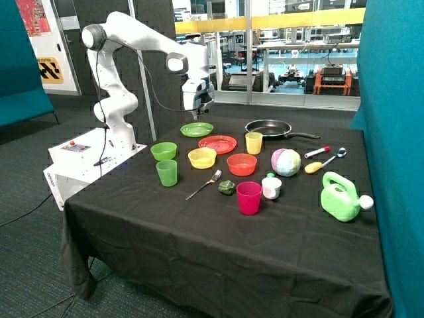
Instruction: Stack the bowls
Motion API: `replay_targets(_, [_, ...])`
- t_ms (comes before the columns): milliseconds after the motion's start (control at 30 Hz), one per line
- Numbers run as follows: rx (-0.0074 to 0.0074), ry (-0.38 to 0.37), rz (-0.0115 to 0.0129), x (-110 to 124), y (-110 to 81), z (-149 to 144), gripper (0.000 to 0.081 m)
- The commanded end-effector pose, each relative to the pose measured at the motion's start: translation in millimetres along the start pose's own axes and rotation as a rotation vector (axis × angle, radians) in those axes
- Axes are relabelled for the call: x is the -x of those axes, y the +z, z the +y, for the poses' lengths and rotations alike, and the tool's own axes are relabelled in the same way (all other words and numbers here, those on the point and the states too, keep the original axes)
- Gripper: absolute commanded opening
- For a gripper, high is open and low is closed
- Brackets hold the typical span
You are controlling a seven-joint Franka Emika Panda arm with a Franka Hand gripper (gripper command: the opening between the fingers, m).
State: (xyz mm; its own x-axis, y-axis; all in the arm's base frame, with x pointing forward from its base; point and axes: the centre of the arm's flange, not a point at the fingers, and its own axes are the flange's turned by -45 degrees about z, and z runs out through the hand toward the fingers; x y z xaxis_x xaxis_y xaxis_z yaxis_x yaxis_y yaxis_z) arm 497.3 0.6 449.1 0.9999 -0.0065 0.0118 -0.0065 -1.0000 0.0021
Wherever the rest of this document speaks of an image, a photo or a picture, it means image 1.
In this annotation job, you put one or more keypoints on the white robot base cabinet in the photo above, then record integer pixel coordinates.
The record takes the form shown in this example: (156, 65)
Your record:
(80, 161)

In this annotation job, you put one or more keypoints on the teal partition panel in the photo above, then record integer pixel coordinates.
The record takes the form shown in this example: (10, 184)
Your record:
(390, 67)

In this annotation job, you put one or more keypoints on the pink plastic cup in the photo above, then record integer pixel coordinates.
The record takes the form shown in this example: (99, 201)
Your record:
(248, 195)

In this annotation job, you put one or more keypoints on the green toy watering can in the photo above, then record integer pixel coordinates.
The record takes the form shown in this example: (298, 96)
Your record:
(339, 198)

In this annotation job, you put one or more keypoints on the green plastic bowl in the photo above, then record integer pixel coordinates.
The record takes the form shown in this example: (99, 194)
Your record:
(164, 151)

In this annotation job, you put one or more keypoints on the green toy pepper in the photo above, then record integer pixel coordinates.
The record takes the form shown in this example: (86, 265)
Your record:
(227, 187)

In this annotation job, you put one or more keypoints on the orange plastic bowl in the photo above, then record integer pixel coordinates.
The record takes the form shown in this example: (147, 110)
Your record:
(242, 164)

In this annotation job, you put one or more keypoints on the green plastic cup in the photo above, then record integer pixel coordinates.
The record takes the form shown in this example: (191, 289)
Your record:
(167, 172)

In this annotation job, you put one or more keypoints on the yellow handled spoon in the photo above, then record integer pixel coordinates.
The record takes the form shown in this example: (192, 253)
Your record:
(315, 166)

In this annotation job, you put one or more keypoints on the black frying pan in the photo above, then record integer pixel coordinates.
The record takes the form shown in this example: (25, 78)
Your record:
(272, 128)

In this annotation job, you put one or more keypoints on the pastel plush ball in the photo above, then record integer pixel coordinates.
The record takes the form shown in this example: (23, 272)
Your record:
(285, 162)

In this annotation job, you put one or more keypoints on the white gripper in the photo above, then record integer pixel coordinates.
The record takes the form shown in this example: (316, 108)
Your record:
(198, 95)

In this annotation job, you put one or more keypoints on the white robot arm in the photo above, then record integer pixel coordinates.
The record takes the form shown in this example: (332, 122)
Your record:
(101, 40)

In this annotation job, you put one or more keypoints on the white small pot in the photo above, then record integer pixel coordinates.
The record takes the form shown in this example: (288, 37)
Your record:
(271, 186)

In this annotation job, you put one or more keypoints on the green plastic plate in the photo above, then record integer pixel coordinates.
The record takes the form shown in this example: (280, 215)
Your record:
(198, 129)

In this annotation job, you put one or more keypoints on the yellow black sign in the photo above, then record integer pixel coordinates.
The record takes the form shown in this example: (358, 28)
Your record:
(50, 71)

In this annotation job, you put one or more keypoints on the black tablecloth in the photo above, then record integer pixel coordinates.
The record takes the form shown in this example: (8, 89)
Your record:
(192, 244)

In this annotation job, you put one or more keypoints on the red white marker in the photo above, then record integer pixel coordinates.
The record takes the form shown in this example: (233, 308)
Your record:
(318, 151)

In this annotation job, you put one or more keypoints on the orange plastic plate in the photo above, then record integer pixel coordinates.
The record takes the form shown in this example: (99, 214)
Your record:
(222, 144)

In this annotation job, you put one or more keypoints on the yellow plastic cup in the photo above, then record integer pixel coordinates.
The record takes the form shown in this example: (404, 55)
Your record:
(253, 142)

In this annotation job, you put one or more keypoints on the red wall poster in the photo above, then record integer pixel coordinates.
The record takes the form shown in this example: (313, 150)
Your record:
(34, 18)

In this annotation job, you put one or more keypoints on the yellow plastic bowl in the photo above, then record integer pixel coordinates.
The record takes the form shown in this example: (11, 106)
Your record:
(202, 158)

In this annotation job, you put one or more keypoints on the teal sofa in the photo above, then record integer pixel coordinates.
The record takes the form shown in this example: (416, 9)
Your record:
(22, 94)

